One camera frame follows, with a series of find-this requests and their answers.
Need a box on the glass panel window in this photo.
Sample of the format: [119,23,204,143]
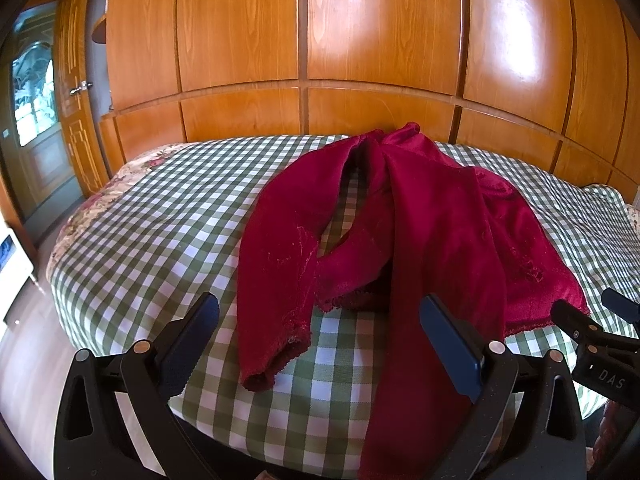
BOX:
[12,41,58,146]

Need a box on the silver door handle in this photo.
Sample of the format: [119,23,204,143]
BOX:
[68,80,93,96]

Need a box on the glossy wooden wardrobe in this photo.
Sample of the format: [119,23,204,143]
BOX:
[100,0,639,200]

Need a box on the wooden room door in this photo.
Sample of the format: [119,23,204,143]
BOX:
[53,0,108,197]

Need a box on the green white checkered bedsheet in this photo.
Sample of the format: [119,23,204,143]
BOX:
[49,136,639,479]

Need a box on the white device at left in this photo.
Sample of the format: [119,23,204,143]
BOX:
[0,221,35,321]

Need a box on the red knitted garment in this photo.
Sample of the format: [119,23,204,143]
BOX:
[236,123,587,479]

